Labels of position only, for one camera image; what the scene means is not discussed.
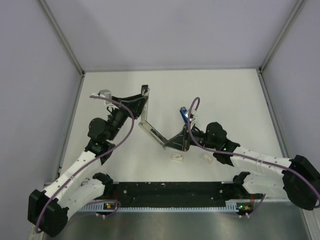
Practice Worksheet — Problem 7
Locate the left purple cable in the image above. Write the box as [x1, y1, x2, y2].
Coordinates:
[34, 96, 135, 234]

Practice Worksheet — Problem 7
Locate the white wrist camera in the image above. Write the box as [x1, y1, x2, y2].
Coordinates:
[188, 109, 197, 128]
[89, 89, 112, 102]

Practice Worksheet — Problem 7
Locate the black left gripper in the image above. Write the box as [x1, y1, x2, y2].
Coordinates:
[106, 93, 147, 141]

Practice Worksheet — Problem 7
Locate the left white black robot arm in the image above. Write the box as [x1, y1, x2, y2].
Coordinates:
[27, 91, 149, 237]

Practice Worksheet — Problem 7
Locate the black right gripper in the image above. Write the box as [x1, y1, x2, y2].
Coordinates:
[165, 123, 218, 152]

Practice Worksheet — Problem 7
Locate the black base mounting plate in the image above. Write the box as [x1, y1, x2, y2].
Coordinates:
[103, 181, 251, 208]

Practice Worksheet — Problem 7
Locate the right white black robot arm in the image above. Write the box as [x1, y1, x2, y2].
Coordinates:
[164, 122, 320, 211]

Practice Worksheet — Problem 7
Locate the purple cable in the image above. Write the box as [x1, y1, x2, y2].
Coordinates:
[186, 96, 320, 216]
[34, 96, 135, 234]

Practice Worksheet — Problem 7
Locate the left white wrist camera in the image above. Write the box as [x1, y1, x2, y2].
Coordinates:
[89, 89, 112, 102]

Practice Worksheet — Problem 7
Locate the white red staple box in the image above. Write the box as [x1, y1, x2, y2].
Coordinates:
[171, 153, 184, 162]

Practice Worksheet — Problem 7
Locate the grey slotted cable duct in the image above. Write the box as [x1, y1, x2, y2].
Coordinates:
[82, 198, 241, 214]

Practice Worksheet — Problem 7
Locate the open white staple box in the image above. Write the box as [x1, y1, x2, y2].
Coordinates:
[201, 153, 214, 164]

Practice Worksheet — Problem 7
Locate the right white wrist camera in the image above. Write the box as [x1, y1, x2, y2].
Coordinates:
[188, 109, 197, 128]

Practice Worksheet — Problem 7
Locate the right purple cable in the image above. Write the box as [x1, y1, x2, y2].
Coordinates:
[186, 96, 320, 216]

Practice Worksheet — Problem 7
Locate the grey black stapler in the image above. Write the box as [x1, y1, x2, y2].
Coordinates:
[138, 84, 167, 150]

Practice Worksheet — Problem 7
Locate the blue black stapler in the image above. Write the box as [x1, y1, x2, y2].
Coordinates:
[179, 106, 193, 124]

